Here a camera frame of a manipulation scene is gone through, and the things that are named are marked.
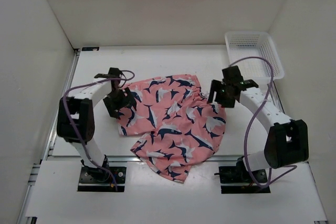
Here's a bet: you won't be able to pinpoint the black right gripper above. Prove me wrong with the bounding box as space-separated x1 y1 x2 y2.
206 80 236 109

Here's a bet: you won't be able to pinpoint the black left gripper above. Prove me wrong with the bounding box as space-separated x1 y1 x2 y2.
103 87 136 119

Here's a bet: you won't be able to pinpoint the pink shark print shorts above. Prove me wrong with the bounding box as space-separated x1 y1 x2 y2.
117 74 226 183

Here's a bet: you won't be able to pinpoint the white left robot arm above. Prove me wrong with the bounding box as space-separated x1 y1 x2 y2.
57 68 137 182

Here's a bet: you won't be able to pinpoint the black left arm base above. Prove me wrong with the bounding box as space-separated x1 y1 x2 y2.
77 166 127 193

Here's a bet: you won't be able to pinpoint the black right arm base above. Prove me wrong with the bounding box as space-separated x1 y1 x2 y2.
214 166 271 194

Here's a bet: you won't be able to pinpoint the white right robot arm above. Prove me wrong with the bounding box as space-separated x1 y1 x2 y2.
208 66 309 182

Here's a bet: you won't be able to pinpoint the white plastic mesh basket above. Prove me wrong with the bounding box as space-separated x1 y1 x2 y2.
225 31 285 84

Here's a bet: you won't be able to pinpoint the black label sticker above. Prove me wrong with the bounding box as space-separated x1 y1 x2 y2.
81 47 100 51

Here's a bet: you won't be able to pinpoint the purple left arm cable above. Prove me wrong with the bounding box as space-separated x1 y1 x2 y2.
64 69 135 192

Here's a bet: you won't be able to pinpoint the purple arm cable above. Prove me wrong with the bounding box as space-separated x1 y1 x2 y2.
64 69 135 192
227 56 299 189

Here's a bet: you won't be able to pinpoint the aluminium table frame rail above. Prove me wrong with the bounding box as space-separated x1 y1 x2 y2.
15 47 329 224

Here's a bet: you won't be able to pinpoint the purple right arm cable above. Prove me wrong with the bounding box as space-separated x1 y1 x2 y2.
227 56 299 189

